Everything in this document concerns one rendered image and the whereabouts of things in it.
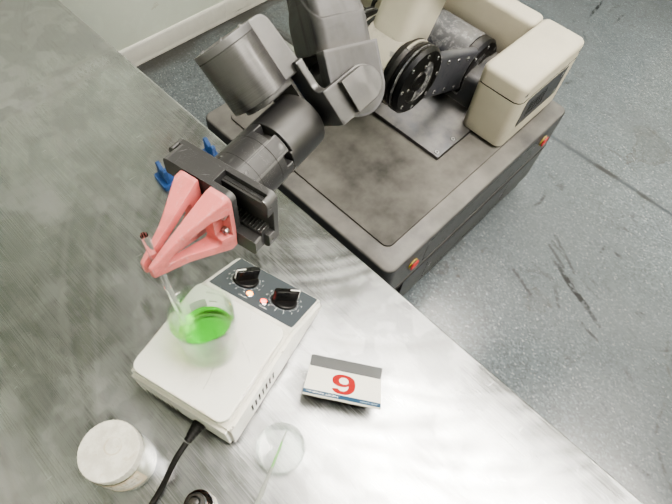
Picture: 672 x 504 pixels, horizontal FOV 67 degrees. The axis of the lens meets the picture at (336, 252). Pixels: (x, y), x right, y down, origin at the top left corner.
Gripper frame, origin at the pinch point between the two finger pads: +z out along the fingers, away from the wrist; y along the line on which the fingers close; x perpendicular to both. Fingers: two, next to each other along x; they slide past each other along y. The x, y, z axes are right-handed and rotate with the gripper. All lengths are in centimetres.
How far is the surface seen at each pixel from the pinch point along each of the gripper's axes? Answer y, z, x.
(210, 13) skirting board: -119, -126, 93
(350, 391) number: 16.1, -7.2, 23.5
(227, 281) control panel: -3.3, -9.1, 20.5
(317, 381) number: 12.3, -6.1, 23.9
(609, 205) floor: 50, -137, 101
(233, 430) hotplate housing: 8.5, 4.1, 20.3
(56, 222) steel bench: -31.0, -4.6, 26.0
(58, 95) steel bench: -50, -22, 26
